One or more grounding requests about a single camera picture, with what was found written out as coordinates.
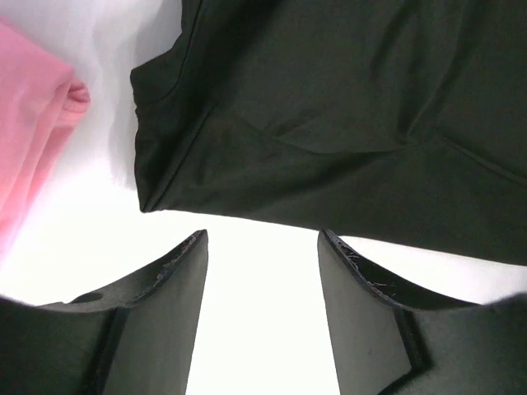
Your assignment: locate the black t shirt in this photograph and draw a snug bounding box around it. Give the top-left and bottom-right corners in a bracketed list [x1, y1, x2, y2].
[131, 1, 526, 265]

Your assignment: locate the pink folded t shirt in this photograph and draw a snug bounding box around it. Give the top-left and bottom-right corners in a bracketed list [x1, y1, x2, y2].
[1, 21, 91, 256]

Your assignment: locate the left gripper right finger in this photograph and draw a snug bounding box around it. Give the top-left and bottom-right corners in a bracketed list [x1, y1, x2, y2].
[318, 230, 526, 395]

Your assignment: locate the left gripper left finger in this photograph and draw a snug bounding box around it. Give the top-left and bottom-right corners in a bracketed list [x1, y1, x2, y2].
[1, 230, 208, 395]

